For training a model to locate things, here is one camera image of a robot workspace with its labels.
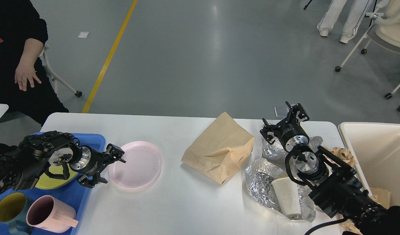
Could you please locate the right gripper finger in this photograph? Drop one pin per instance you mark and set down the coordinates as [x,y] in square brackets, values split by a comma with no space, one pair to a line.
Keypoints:
[296,114]
[268,132]

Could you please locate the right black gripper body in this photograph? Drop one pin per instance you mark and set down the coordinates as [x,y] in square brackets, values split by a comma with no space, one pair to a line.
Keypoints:
[290,135]

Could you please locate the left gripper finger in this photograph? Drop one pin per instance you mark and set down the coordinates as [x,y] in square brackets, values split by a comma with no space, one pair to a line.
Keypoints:
[113,154]
[90,181]

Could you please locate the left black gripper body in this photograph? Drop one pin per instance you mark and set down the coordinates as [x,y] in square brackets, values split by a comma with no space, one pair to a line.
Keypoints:
[89,161]

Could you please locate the pink plate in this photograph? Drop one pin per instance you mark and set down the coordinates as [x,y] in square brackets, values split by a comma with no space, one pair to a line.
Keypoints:
[142,166]

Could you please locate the pink mug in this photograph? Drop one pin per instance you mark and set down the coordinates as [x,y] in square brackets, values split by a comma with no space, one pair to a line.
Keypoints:
[51,214]

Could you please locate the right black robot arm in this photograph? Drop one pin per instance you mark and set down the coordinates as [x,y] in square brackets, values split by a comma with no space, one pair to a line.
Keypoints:
[333,183]

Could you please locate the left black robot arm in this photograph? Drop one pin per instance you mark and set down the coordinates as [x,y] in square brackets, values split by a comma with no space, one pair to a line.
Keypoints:
[20,169]

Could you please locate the seated person's hand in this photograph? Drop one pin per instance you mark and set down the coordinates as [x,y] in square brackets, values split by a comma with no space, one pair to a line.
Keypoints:
[26,74]

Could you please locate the crumpled foil upper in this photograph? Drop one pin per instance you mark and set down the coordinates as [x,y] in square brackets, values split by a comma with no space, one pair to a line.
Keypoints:
[273,150]

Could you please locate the crumpled foil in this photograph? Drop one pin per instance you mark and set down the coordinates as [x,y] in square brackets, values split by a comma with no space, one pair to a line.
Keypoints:
[273,150]
[259,177]

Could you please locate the grey floor plate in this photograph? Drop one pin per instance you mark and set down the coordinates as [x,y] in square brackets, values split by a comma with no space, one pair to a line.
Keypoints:
[281,112]

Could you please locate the crumpled foil lower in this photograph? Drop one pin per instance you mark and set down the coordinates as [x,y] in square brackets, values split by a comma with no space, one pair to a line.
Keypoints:
[259,177]

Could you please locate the yellow plate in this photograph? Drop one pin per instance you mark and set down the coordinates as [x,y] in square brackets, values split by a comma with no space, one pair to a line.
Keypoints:
[47,183]

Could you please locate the white paper cup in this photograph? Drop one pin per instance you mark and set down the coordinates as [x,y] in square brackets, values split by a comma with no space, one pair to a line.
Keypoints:
[288,198]

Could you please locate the brown paper bag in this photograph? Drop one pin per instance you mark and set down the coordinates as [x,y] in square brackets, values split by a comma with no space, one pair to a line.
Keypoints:
[220,150]

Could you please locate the crumpled brown paper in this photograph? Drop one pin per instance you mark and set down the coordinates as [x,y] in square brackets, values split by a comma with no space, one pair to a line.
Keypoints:
[344,154]

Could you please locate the teal mug yellow inside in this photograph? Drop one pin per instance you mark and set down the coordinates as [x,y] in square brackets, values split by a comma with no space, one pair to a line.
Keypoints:
[13,212]

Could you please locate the cream plastic bin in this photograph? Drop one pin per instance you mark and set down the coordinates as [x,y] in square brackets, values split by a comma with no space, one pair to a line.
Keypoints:
[376,147]

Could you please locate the white chair left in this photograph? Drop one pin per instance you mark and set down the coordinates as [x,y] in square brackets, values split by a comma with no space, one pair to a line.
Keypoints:
[53,76]

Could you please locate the seated person in black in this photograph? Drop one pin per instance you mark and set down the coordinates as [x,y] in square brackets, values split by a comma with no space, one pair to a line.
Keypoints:
[23,34]

